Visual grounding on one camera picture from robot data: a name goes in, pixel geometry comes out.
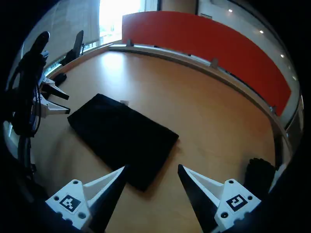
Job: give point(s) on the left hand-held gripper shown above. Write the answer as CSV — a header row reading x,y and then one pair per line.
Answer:
x,y
25,87

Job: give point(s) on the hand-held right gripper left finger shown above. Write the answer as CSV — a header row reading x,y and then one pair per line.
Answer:
x,y
80,194

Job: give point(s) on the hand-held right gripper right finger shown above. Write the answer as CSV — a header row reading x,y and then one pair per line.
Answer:
x,y
219,191

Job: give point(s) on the black towel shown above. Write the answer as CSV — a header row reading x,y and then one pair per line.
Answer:
x,y
126,138

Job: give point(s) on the stack of black towels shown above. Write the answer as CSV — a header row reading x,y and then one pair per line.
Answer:
x,y
258,177

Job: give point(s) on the black office chair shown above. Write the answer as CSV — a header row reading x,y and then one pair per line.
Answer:
x,y
74,49

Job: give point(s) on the red desk screen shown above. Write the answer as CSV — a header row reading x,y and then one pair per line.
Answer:
x,y
209,53

